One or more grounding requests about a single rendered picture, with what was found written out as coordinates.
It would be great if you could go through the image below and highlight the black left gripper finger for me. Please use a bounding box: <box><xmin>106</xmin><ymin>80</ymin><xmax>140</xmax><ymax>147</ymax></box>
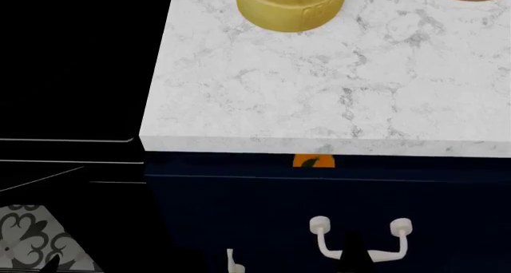
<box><xmin>37</xmin><ymin>254</ymin><xmax>61</xmax><ymax>273</ymax></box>

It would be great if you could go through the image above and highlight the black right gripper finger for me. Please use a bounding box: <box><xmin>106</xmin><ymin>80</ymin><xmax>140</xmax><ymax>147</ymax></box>
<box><xmin>333</xmin><ymin>230</ymin><xmax>377</xmax><ymax>273</ymax></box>

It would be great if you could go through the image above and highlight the navy blue drawer front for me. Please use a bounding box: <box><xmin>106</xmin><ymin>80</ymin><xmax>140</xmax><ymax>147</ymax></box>
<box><xmin>145</xmin><ymin>173</ymin><xmax>511</xmax><ymax>273</ymax></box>

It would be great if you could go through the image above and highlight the navy blue cabinet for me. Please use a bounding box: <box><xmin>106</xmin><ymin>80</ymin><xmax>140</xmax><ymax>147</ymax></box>
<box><xmin>143</xmin><ymin>150</ymin><xmax>511</xmax><ymax>184</ymax></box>

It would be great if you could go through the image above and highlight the orange item with green leaf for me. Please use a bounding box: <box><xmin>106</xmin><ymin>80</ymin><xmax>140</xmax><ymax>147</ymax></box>
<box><xmin>292</xmin><ymin>153</ymin><xmax>337</xmax><ymax>169</ymax></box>

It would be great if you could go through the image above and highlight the black kitchen appliance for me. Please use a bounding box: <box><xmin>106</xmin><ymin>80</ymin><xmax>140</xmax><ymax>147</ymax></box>
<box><xmin>0</xmin><ymin>0</ymin><xmax>176</xmax><ymax>273</ymax></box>

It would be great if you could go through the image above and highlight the yellow round bowl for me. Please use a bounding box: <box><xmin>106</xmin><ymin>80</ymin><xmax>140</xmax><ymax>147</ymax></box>
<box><xmin>236</xmin><ymin>0</ymin><xmax>347</xmax><ymax>34</ymax></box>

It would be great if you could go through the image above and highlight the white curved drawer handle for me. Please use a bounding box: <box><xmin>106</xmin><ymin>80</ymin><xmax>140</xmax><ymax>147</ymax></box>
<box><xmin>308</xmin><ymin>216</ymin><xmax>414</xmax><ymax>261</ymax></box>
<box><xmin>226</xmin><ymin>248</ymin><xmax>247</xmax><ymax>273</ymax></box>

